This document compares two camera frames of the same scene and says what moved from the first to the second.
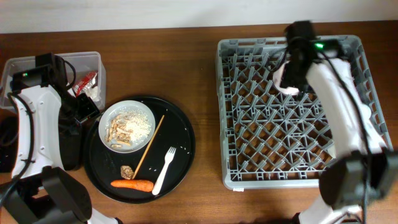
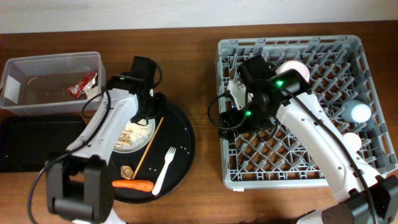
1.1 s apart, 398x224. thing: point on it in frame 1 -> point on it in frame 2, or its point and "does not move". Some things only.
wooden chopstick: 148,147 does not move
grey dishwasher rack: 268,137 does not move
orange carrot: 140,185 does not move
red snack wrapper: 84,83 does not move
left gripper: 91,110 -> 161,107
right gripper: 286,81 -> 239,126
